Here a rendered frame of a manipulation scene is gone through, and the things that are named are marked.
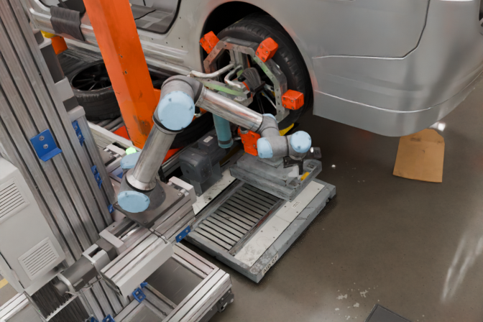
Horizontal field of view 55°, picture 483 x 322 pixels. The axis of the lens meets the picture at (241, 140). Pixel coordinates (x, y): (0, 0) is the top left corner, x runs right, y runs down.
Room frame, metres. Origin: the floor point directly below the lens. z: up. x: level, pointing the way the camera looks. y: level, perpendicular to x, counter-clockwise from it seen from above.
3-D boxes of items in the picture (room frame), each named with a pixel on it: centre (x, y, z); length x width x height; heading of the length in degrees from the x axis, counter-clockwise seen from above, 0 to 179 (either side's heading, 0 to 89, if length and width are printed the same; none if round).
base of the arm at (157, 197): (1.50, 0.43, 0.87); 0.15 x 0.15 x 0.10
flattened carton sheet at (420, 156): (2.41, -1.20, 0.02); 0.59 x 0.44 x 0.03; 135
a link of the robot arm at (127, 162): (1.49, 0.43, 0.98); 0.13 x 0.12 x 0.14; 179
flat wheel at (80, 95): (3.47, 1.04, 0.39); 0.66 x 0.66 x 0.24
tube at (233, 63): (2.25, 0.09, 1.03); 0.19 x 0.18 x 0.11; 135
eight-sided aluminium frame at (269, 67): (2.26, -0.07, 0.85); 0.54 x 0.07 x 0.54; 45
